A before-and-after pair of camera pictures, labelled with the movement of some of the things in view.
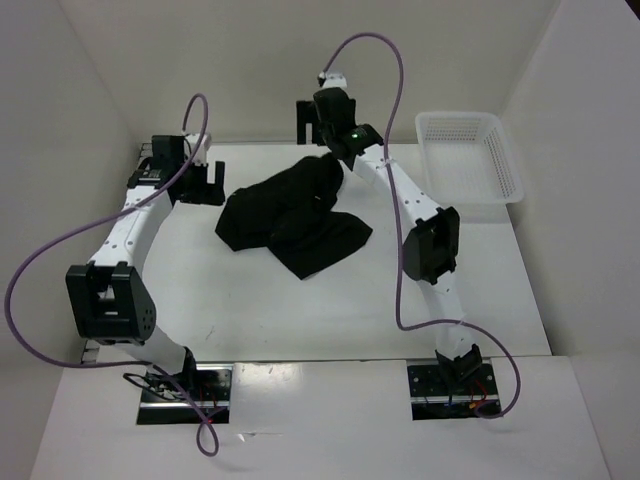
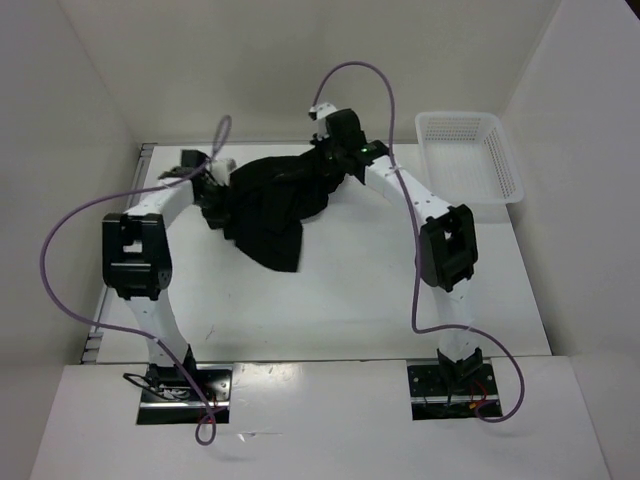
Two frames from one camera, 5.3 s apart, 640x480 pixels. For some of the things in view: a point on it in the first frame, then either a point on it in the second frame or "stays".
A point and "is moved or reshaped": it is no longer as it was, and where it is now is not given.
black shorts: [289, 213] is moved or reshaped
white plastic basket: [468, 158] stays
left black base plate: [164, 403] stays
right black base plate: [434, 397] stays
